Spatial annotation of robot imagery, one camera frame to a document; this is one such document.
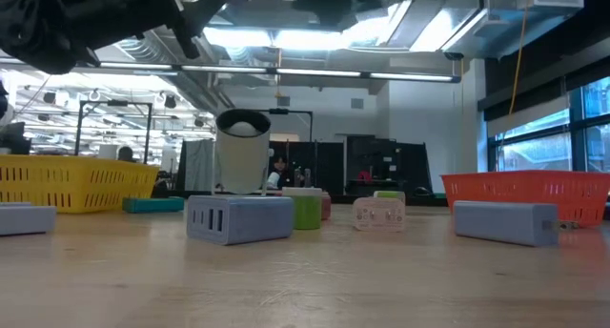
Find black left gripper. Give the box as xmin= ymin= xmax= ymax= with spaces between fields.
xmin=123 ymin=0 xmax=229 ymax=61

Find teal digital clock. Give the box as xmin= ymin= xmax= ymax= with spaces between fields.
xmin=121 ymin=196 xmax=186 ymax=215

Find lavender multiport charger block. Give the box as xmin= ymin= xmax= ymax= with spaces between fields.
xmin=186 ymin=195 xmax=295 ymax=247
xmin=453 ymin=199 xmax=580 ymax=248

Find pale pink charger block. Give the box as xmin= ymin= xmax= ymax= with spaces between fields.
xmin=352 ymin=196 xmax=407 ymax=233

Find bright ceiling light panel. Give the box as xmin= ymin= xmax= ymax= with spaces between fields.
xmin=202 ymin=25 xmax=397 ymax=52

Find long LED light bar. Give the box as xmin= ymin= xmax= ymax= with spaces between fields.
xmin=85 ymin=58 xmax=462 ymax=85

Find grey curtain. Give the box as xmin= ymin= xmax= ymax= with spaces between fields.
xmin=176 ymin=137 xmax=216 ymax=193

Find black partition panels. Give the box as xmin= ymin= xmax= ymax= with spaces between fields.
xmin=269 ymin=135 xmax=431 ymax=196

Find yellow plastic basket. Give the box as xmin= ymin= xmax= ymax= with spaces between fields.
xmin=0 ymin=154 xmax=160 ymax=215

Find orange plastic basket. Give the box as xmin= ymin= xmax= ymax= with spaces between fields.
xmin=440 ymin=170 xmax=610 ymax=229

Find black gantry frame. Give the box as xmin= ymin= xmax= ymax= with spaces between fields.
xmin=256 ymin=107 xmax=315 ymax=195
xmin=74 ymin=99 xmax=154 ymax=165

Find yellow hanging cable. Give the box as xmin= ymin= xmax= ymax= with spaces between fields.
xmin=508 ymin=0 xmax=533 ymax=117

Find black aluminium table frame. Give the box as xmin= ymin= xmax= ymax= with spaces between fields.
xmin=132 ymin=189 xmax=447 ymax=208

